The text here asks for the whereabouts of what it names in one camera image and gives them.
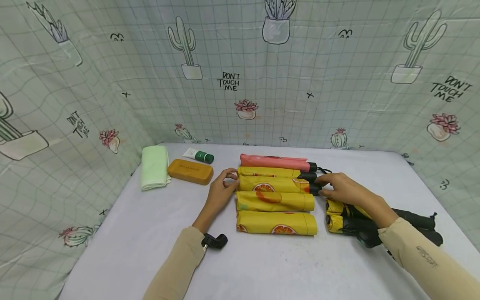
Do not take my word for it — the person's left hand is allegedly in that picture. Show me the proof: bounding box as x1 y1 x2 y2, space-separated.
192 168 240 234

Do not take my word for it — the person's right hand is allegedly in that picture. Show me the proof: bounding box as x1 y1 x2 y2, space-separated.
314 172 400 229

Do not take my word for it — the yellow orange-print umbrella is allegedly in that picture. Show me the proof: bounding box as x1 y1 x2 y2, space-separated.
237 166 318 182
237 175 323 196

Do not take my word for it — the person's left forearm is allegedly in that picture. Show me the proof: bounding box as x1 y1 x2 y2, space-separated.
142 225 206 300

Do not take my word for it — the person's right forearm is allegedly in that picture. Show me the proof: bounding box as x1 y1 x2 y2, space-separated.
377 217 480 300

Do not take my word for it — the white tube with green cap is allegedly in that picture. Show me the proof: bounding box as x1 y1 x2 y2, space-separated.
182 147 215 164

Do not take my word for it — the orange-brown glasses case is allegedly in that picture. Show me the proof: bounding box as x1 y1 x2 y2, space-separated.
167 159 214 186

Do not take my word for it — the folded pink umbrella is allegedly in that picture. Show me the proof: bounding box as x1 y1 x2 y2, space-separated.
240 153 333 174

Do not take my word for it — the loose black and yellow umbrella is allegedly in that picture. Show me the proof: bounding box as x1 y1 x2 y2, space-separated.
325 198 439 231
325 214 444 249

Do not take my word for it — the yellow orange-print umbrella sleeve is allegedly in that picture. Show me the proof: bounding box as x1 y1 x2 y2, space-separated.
236 210 319 236
235 190 316 213

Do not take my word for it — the black wrist band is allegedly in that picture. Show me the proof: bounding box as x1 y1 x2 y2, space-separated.
201 233 229 251

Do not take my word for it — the folded light green towel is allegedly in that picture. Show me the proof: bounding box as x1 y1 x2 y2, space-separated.
140 145 172 192

